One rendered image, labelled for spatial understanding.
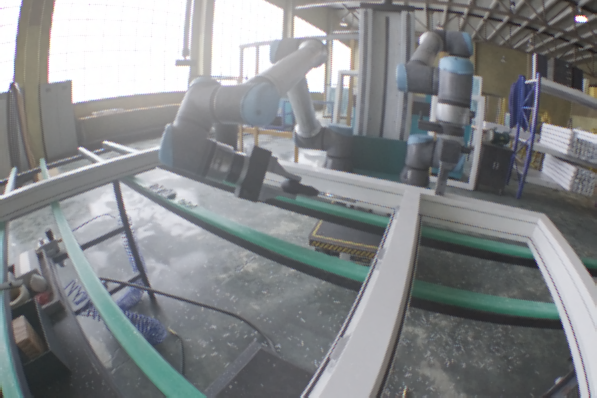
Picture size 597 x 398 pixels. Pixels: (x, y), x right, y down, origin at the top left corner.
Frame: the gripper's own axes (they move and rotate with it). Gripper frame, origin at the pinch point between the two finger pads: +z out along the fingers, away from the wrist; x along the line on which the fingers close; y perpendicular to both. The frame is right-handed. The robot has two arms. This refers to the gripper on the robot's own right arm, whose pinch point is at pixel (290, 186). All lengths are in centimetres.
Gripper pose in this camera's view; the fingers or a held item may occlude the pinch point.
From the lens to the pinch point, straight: 64.0
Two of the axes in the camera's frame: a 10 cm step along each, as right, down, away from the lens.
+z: 8.5, 3.0, 4.4
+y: 4.6, 0.0, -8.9
